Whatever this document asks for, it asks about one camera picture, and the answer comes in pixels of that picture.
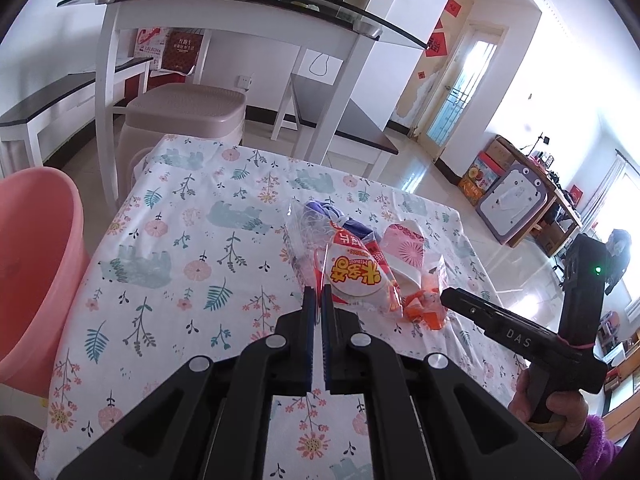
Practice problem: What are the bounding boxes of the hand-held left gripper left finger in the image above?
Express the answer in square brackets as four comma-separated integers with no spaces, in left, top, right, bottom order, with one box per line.
[55,285,321,480]

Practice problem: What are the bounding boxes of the white red gift bag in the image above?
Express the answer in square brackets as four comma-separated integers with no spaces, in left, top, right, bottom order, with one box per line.
[134,27,168,58]

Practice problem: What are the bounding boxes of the beige plastic stool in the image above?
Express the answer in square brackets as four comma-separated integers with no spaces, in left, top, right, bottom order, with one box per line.
[120,84,247,201]

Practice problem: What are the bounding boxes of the red fruit box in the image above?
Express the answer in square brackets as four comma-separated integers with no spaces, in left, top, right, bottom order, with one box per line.
[470,152,501,186]

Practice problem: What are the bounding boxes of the orange fruit box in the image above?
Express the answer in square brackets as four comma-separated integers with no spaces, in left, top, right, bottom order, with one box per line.
[459,175,488,206]

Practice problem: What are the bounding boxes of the grey cartoon board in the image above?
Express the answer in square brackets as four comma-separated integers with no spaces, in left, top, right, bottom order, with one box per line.
[475,162,548,246]

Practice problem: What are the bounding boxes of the person's right hand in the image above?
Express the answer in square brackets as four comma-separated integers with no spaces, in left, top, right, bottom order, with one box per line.
[510,372,588,448]

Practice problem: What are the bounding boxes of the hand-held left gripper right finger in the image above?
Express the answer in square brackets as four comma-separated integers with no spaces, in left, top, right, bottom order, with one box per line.
[321,284,583,480]

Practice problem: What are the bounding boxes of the pink plastic basin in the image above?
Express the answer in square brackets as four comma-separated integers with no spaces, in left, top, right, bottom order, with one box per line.
[0,167,91,386]

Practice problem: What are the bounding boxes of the white curtain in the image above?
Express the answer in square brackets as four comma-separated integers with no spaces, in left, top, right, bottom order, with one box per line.
[595,152,640,241]

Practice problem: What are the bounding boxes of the glass door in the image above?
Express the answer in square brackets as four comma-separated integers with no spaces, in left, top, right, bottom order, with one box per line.
[417,22,503,161]

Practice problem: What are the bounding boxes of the dark-top white bench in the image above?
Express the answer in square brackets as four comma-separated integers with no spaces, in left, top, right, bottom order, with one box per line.
[290,72,401,181]
[0,57,156,181]

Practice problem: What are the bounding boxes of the white glass-top desk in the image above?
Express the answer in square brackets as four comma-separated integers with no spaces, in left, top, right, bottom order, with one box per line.
[56,0,441,201]

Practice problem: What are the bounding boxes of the wooden table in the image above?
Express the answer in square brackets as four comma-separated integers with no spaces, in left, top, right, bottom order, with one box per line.
[495,135,583,256]

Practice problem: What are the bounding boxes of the crumpled clear wrapper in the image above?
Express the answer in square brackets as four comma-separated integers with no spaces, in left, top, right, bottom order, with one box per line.
[284,200,331,291]

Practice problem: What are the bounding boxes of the pink paper carton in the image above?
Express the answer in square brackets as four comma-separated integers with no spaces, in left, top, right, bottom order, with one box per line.
[382,220,432,286]

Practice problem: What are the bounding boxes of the dark clothing pile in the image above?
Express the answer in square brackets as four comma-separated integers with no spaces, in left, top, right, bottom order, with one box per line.
[550,170,576,201]

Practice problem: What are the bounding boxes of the person's right forearm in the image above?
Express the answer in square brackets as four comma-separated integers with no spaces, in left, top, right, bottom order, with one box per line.
[570,412,631,480]

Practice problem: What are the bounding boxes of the floral tablecloth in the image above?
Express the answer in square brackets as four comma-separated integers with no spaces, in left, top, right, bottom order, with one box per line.
[37,132,526,480]

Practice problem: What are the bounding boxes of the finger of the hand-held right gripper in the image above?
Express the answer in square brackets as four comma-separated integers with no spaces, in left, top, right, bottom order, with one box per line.
[440,287,502,333]

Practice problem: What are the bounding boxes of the brown cardboard box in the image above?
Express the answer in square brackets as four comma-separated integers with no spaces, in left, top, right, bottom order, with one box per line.
[482,140,516,168]

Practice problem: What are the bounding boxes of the orange wrapper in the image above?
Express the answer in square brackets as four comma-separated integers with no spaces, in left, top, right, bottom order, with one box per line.
[402,285,448,331]

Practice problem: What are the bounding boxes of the black tripod stand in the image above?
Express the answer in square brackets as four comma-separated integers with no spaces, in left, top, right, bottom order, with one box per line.
[520,132,551,153]

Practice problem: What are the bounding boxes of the purple packet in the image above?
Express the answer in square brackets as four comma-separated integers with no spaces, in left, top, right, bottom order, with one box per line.
[300,201,373,248]

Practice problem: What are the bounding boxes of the white orange snack packet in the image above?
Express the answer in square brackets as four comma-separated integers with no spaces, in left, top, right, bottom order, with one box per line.
[320,230,403,318]

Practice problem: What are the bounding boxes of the wooden cabinet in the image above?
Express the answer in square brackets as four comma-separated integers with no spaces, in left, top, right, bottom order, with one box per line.
[595,310,640,426]

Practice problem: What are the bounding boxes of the dark red gift bag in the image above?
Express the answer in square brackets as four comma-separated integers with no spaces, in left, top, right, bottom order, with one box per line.
[160,30,206,73]

